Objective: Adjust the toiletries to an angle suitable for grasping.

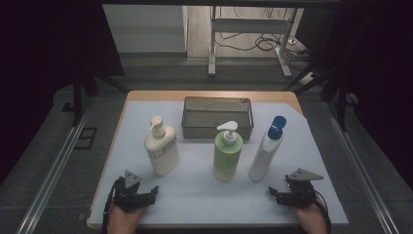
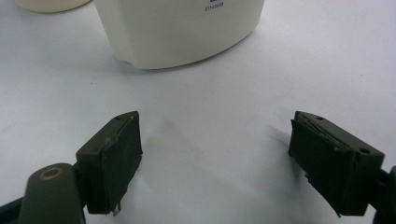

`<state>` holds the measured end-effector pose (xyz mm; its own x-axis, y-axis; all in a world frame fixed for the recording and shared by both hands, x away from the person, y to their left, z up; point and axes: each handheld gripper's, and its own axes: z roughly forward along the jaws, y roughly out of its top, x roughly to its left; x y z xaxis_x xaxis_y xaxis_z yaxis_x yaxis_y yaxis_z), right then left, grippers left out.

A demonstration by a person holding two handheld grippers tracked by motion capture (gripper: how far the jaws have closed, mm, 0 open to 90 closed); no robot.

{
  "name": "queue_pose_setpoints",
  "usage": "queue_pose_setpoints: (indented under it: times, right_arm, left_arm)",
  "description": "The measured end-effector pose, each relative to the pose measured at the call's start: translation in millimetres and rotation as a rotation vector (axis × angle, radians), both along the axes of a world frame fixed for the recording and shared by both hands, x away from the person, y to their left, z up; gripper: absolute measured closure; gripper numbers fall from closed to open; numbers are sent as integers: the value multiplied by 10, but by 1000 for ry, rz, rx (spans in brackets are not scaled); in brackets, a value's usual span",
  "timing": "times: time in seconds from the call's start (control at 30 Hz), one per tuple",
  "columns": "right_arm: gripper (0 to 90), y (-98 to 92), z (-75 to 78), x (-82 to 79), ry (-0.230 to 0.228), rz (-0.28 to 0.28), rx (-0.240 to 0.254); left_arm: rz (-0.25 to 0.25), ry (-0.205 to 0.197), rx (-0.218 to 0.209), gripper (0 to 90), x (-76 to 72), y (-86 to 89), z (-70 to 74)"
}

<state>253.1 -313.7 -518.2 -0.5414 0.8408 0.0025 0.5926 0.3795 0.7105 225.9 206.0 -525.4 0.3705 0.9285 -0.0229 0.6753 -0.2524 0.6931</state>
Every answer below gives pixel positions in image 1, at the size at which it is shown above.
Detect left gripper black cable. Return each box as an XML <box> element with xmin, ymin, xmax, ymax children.
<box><xmin>101</xmin><ymin>177</ymin><xmax>122</xmax><ymax>234</ymax></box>

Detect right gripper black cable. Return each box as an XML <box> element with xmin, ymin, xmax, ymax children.
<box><xmin>311</xmin><ymin>188</ymin><xmax>333</xmax><ymax>234</ymax></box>

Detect black stand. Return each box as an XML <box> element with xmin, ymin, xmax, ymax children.
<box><xmin>71</xmin><ymin>62</ymin><xmax>130</xmax><ymax>128</ymax></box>
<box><xmin>282</xmin><ymin>61</ymin><xmax>350</xmax><ymax>133</ymax></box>

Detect person's right hand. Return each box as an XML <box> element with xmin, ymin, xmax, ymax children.
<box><xmin>289</xmin><ymin>200</ymin><xmax>329</xmax><ymax>234</ymax></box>

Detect aluminium floor rail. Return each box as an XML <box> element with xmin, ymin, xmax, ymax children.
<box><xmin>323</xmin><ymin>100</ymin><xmax>401</xmax><ymax>234</ymax></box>
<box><xmin>15</xmin><ymin>97</ymin><xmax>95</xmax><ymax>234</ymax></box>

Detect white bottle with blue cap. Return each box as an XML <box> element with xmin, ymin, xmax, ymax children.
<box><xmin>248</xmin><ymin>115</ymin><xmax>288</xmax><ymax>183</ymax></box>

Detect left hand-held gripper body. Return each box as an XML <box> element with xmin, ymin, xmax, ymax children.
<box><xmin>111</xmin><ymin>170</ymin><xmax>151</xmax><ymax>215</ymax></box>

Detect green pump bottle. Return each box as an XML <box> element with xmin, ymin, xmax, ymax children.
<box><xmin>211</xmin><ymin>120</ymin><xmax>244</xmax><ymax>182</ymax></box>

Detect person's left hand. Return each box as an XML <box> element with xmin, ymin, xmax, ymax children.
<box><xmin>106</xmin><ymin>204</ymin><xmax>146</xmax><ymax>234</ymax></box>

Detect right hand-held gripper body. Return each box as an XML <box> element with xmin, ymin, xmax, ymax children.
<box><xmin>277</xmin><ymin>168</ymin><xmax>324</xmax><ymax>210</ymax></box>

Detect cream pump bottle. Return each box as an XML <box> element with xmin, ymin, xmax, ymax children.
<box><xmin>143</xmin><ymin>115</ymin><xmax>181</xmax><ymax>177</ymax></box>

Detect white metal stand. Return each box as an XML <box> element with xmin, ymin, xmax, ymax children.
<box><xmin>207</xmin><ymin>5</ymin><xmax>293</xmax><ymax>79</ymax></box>

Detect white power strip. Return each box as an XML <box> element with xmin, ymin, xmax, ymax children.
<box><xmin>299</xmin><ymin>71</ymin><xmax>319</xmax><ymax>86</ymax></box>

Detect dark curtain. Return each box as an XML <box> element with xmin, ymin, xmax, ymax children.
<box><xmin>293</xmin><ymin>0</ymin><xmax>413</xmax><ymax>191</ymax></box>
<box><xmin>0</xmin><ymin>0</ymin><xmax>126</xmax><ymax>184</ymax></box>

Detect pale blue table mat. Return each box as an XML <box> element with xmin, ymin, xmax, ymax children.
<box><xmin>88</xmin><ymin>99</ymin><xmax>350</xmax><ymax>227</ymax></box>

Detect grey metal mesh basket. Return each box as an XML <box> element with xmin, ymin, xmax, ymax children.
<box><xmin>180</xmin><ymin>96</ymin><xmax>255</xmax><ymax>141</ymax></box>

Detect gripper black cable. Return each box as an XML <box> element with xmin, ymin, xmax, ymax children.
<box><xmin>311</xmin><ymin>188</ymin><xmax>333</xmax><ymax>234</ymax></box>
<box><xmin>101</xmin><ymin>177</ymin><xmax>122</xmax><ymax>234</ymax></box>

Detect black floor cables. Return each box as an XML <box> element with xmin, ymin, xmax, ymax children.
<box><xmin>215</xmin><ymin>6</ymin><xmax>311</xmax><ymax>71</ymax></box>

